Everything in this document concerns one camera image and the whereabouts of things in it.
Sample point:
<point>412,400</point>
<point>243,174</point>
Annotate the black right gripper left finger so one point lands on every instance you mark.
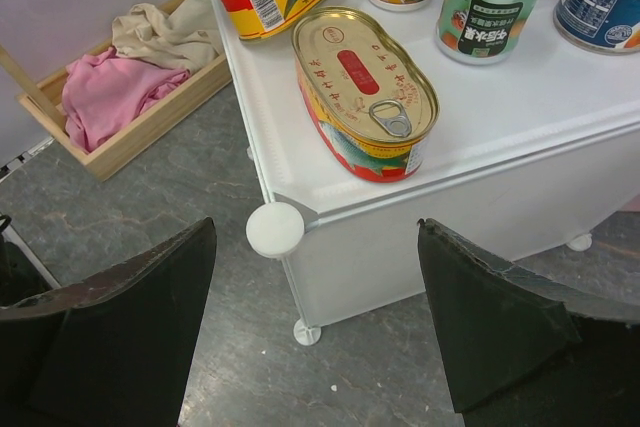
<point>114,349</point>

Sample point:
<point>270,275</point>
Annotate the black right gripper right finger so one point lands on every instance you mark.
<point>521,350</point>

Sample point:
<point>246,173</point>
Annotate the red oval sardine tin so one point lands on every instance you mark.
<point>369,101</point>

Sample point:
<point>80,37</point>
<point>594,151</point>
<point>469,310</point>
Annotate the white cube cabinet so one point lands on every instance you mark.
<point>527,154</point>

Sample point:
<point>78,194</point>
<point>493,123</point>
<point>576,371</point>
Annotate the white lid green jar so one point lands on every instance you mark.
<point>481,32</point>

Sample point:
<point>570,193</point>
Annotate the blue white label can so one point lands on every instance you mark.
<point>603,26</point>

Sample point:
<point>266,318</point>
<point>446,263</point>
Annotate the beige crumpled cloth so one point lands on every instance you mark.
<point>186,39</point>

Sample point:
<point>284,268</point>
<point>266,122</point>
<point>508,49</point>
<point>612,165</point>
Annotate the pink crumpled cloth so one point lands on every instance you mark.
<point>104,93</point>

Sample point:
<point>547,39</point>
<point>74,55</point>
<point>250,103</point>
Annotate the wooden diagonal beam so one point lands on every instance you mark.
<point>29,87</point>

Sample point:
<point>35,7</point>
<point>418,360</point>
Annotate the wooden tray frame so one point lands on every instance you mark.
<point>151,125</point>

